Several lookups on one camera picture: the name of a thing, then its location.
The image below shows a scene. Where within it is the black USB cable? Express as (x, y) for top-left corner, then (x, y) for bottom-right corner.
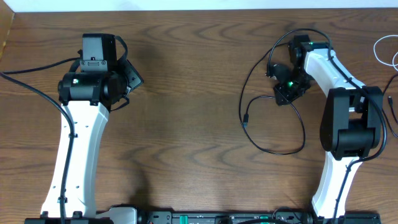
(238, 42), (307, 156)

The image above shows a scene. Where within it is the white USB cable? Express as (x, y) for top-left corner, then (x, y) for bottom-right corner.
(373, 34), (398, 72)

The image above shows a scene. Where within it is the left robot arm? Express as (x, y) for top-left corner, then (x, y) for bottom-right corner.
(25, 34), (144, 223)

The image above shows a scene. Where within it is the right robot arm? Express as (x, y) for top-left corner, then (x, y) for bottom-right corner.
(267, 35), (385, 223)

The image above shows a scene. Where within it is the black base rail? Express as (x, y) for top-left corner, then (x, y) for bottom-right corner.
(93, 202), (382, 224)

